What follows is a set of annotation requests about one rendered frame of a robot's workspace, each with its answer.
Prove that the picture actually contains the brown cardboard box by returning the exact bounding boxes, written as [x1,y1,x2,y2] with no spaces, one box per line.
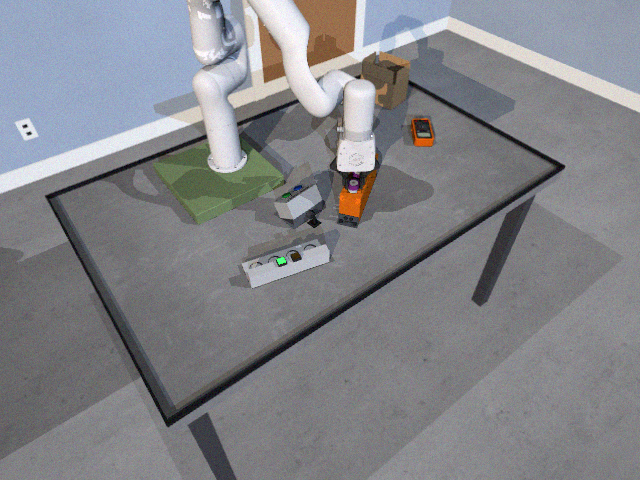
[361,51,411,110]

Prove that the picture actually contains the orange tube rack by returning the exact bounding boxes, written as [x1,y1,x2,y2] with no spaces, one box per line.
[339,169,377,221]

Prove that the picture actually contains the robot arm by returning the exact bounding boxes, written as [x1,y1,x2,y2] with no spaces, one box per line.
[186,0,376,173]

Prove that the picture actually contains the grey button housing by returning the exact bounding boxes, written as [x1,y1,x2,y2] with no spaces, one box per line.
[273,184,322,229]

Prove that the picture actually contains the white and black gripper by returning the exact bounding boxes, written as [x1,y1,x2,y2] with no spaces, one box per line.
[330,132,380,190]

